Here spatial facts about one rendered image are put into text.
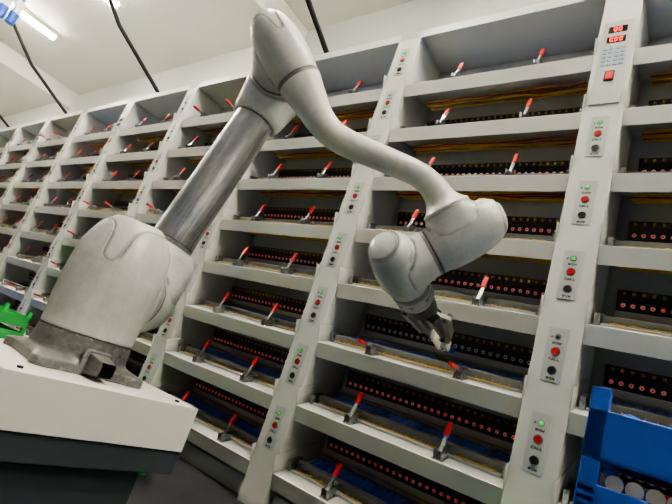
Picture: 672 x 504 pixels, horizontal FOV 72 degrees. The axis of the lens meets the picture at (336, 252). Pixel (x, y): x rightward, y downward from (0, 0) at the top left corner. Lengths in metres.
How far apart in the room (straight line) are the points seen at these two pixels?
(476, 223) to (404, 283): 0.18
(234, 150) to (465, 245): 0.57
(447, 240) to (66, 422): 0.70
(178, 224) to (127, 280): 0.27
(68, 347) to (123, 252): 0.17
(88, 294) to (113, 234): 0.11
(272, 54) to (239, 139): 0.21
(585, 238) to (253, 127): 0.83
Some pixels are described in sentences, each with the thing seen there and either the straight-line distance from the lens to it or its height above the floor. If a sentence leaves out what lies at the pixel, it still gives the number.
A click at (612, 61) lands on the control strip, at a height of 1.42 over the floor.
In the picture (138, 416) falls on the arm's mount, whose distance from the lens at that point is 0.81.
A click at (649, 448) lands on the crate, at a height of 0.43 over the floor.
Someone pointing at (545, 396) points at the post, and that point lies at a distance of 1.15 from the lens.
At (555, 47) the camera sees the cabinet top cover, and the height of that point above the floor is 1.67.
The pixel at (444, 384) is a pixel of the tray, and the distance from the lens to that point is 1.22.
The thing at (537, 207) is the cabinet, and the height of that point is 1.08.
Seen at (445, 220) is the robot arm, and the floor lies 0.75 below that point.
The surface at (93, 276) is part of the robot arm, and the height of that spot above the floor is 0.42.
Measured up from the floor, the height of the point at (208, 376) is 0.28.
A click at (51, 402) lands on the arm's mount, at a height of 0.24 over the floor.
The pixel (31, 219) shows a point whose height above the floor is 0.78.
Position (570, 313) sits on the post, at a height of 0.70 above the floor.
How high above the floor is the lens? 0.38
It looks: 16 degrees up
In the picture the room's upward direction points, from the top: 19 degrees clockwise
